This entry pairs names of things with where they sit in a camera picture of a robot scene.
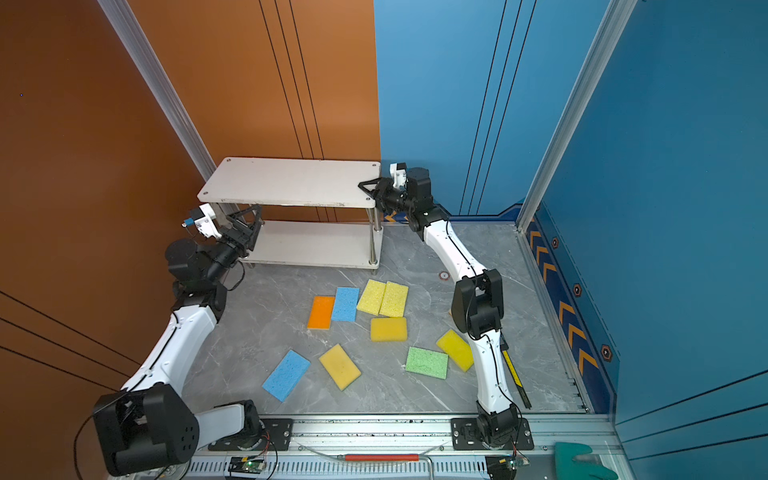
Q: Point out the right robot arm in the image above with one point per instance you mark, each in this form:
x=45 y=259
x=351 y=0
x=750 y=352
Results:
x=477 y=304

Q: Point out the dark yellow sponge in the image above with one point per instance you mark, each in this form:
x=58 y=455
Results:
x=342 y=370

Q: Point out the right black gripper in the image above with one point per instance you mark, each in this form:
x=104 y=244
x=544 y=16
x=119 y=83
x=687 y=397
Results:
x=383 y=200

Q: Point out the white two-tier shelf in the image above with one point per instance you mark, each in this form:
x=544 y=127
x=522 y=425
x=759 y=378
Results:
x=314 y=213

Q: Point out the circuit board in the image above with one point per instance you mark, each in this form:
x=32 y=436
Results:
x=246 y=465
x=514 y=463

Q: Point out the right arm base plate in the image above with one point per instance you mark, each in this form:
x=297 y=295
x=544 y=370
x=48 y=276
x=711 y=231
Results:
x=466 y=436

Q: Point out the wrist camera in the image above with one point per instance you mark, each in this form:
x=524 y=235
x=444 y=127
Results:
x=203 y=218
x=398 y=174

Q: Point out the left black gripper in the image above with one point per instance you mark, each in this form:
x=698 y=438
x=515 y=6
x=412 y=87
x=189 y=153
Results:
x=240 y=240

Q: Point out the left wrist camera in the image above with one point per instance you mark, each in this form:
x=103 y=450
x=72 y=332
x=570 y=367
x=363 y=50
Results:
x=203 y=218

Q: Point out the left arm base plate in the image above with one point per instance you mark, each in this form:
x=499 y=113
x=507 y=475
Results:
x=275 y=434

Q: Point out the left aluminium frame post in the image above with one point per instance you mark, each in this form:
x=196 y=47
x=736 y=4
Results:
x=129 y=31

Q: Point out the left circuit board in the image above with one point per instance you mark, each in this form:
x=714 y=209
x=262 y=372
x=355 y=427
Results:
x=246 y=465

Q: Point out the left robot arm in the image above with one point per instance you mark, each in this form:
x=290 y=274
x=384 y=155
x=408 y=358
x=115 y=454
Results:
x=146 y=425

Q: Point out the yellow black caliper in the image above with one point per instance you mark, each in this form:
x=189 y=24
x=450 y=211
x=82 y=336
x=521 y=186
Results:
x=515 y=376

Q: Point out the right aluminium frame post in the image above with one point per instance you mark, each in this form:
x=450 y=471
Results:
x=608 y=34

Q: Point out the small blue sponge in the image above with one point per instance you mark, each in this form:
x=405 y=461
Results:
x=345 y=304

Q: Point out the thick yellow sponge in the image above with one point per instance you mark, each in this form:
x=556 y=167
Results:
x=392 y=329

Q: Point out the green glove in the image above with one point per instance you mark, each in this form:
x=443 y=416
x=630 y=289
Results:
x=571 y=463

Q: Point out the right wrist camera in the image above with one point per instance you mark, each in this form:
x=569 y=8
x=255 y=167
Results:
x=398 y=174

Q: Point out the orange sponge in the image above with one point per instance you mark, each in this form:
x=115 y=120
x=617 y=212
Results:
x=321 y=313

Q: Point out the light yellow sponge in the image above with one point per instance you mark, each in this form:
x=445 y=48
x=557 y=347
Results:
x=394 y=300
x=372 y=297

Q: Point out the right circuit board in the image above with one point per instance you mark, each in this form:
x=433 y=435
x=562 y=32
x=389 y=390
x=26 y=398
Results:
x=514 y=463

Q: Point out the large blue sponge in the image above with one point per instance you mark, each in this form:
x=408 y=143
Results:
x=286 y=376

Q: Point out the aluminium frame post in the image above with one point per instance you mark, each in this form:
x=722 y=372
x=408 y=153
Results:
x=129 y=31
x=608 y=34

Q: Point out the red handled tool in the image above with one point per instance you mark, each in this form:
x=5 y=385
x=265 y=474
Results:
x=380 y=457

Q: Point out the green sponge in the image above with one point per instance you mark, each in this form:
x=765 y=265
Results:
x=427 y=362

